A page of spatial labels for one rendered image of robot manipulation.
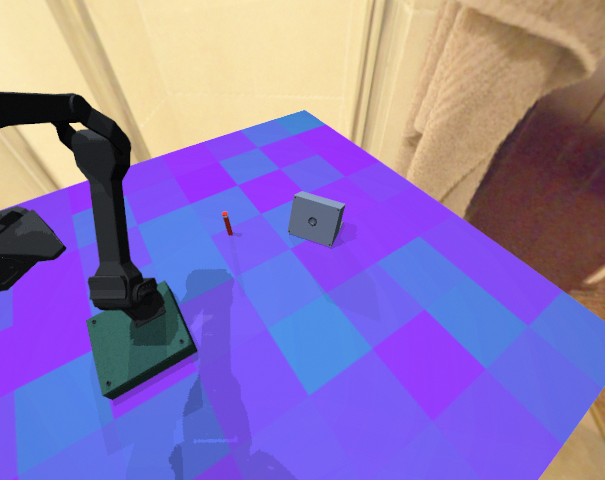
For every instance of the grey metal panel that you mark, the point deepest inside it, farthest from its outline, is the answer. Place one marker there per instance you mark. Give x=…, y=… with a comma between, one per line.
x=316, y=218

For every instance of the dark red peg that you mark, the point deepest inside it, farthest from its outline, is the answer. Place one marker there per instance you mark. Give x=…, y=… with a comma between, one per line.
x=227, y=223

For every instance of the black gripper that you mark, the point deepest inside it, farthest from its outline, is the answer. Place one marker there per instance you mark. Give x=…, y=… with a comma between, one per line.
x=25, y=239

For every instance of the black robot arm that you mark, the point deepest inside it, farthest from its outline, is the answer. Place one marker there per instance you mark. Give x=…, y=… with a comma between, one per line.
x=102, y=154

